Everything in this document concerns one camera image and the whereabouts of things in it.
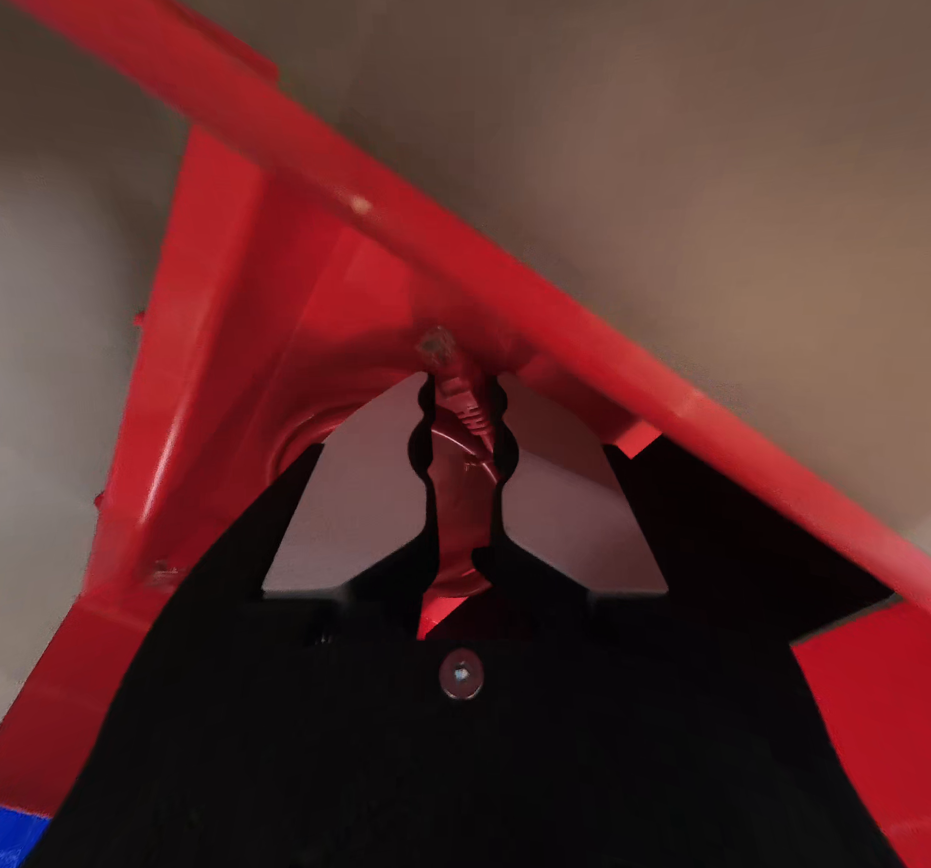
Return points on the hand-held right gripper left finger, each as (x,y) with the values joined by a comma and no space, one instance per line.
(349,504)

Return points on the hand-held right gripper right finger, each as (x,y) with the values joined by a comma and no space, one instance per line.
(574,504)

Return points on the red plastic bin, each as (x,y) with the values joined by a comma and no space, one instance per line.
(218,301)

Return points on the grey desk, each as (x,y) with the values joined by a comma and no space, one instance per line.
(727,155)

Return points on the blue plastic bin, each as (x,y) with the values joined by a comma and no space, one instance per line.
(18,842)

